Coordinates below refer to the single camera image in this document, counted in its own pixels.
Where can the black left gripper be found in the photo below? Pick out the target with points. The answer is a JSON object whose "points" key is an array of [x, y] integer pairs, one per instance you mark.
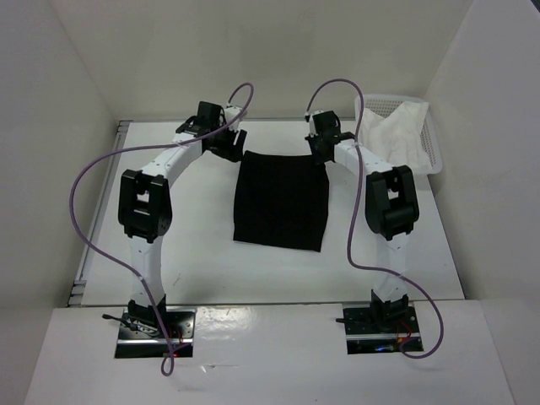
{"points": [[233, 153]]}

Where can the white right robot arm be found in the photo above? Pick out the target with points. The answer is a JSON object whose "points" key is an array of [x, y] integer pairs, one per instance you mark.
{"points": [[388, 196]]}

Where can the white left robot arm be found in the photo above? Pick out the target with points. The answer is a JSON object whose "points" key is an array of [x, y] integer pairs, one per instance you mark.
{"points": [[145, 207]]}

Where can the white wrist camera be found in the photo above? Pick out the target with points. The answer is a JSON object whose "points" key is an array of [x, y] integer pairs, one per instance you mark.
{"points": [[233, 115], [310, 119]]}

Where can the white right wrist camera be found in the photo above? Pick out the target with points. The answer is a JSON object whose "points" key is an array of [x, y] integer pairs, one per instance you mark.
{"points": [[310, 119]]}

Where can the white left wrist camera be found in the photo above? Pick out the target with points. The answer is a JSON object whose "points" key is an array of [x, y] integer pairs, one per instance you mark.
{"points": [[233, 115]]}

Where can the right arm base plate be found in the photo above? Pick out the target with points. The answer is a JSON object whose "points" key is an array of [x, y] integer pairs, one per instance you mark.
{"points": [[364, 336]]}

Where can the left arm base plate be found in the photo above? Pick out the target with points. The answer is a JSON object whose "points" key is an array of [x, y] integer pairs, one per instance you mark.
{"points": [[136, 340]]}

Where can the white skirt in basket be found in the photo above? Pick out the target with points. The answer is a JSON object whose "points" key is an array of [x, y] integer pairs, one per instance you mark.
{"points": [[397, 138]]}

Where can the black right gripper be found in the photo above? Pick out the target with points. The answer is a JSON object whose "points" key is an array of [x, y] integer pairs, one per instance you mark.
{"points": [[318, 159]]}

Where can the black skirt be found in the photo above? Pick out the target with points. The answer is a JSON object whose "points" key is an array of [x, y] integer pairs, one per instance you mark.
{"points": [[281, 201]]}

